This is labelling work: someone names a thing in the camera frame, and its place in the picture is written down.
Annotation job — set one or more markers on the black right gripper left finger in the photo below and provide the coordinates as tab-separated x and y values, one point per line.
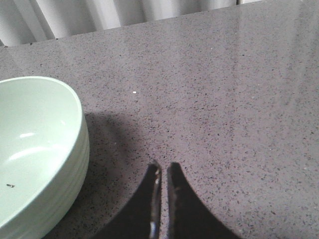
140	217

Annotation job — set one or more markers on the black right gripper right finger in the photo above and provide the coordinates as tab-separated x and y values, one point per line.
189	218

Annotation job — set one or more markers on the green ribbed bowl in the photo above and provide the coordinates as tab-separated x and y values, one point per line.
44	154

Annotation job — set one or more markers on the white curtain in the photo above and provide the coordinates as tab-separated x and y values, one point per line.
154	22

